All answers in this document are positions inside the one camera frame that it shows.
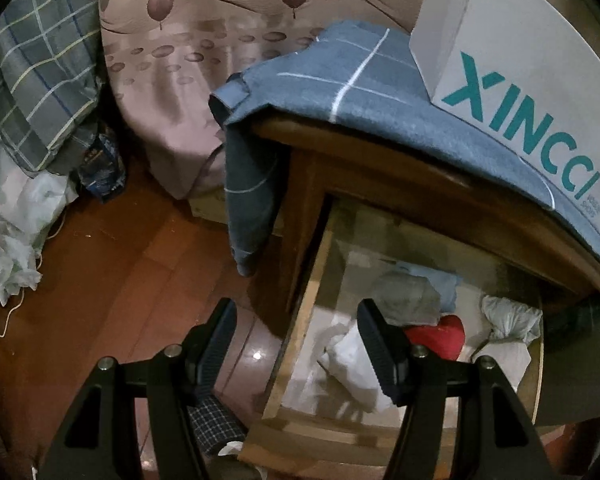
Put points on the red underwear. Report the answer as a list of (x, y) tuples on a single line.
[(442, 335)]

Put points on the wooden drawer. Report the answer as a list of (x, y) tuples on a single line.
[(300, 340)]

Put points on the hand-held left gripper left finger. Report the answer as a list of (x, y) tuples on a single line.
[(217, 347)]

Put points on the white underwear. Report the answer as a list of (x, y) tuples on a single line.
[(350, 365), (510, 315)]

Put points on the white drawer liner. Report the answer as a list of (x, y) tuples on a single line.
[(320, 395)]

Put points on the white crumpled cloth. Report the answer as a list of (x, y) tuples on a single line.
[(10, 220)]

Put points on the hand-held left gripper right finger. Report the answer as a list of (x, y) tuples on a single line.
[(380, 355)]

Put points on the white box with teal print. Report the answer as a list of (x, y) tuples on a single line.
[(530, 60)]

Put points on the light blue underwear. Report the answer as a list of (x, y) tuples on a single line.
[(450, 292)]

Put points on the blue patterned bag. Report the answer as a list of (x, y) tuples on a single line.
[(100, 165)]

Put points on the grey plaid quilt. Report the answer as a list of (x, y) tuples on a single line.
[(35, 75)]

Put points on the pink leaf-print curtain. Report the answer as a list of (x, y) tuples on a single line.
[(280, 35)]

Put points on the wooden nightstand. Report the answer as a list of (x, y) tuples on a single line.
[(380, 170)]

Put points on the grey underwear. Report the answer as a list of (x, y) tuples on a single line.
[(410, 300)]

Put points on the blue plaid cloth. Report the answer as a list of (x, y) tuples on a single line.
[(380, 90)]

